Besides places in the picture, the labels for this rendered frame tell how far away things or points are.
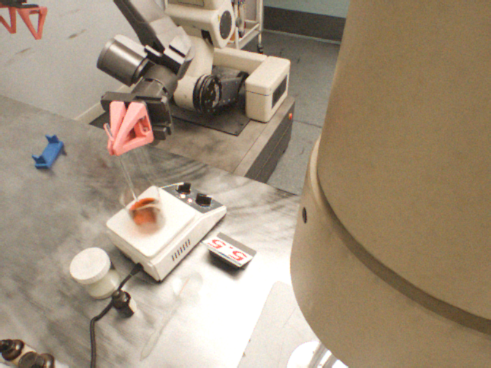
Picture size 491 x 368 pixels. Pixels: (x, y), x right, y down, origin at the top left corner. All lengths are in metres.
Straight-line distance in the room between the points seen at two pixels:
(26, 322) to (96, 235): 0.18
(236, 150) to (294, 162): 0.59
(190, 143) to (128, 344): 1.05
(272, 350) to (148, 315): 0.22
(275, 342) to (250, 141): 1.07
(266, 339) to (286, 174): 1.38
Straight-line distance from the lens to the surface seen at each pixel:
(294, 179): 1.81
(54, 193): 0.85
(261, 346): 0.55
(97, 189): 0.81
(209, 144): 1.46
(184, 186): 0.66
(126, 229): 0.59
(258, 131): 1.53
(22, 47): 2.16
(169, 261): 0.58
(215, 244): 0.61
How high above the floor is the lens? 1.29
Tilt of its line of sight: 47 degrees down
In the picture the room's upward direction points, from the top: 1 degrees counter-clockwise
